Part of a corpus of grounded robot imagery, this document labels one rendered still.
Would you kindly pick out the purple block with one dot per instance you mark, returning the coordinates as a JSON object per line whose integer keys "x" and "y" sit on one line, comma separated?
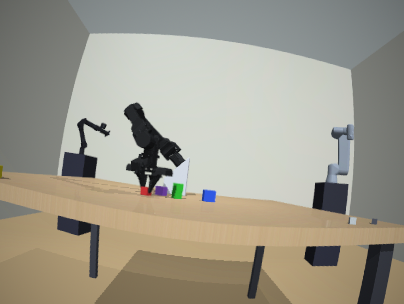
{"x": 161, "y": 190}

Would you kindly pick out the green block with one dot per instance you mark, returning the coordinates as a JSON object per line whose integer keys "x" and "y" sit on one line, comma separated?
{"x": 176, "y": 194}
{"x": 177, "y": 187}

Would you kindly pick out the red block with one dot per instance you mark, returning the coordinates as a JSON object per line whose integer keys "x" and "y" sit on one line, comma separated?
{"x": 144, "y": 191}

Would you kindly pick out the blue block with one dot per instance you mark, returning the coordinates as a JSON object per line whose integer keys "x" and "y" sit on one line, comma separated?
{"x": 209, "y": 196}

